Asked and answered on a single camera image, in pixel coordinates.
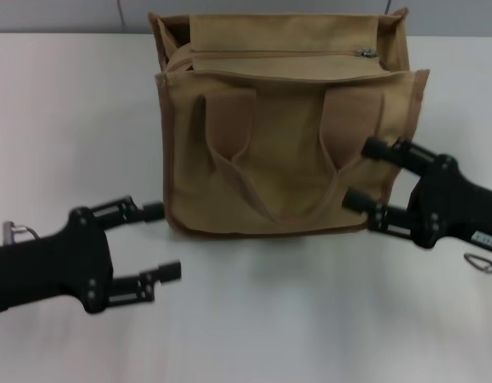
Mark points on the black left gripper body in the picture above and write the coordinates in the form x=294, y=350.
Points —
x=50, y=267

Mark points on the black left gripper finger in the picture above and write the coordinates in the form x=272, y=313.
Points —
x=150, y=279
x=126, y=211

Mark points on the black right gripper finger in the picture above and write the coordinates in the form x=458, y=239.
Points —
x=378, y=211
x=401, y=153

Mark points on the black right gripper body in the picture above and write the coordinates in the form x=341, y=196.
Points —
x=453, y=207

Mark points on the silver metal zipper pull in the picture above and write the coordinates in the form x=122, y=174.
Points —
x=365, y=53

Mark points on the khaki canvas food bag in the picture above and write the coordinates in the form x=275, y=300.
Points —
x=282, y=159

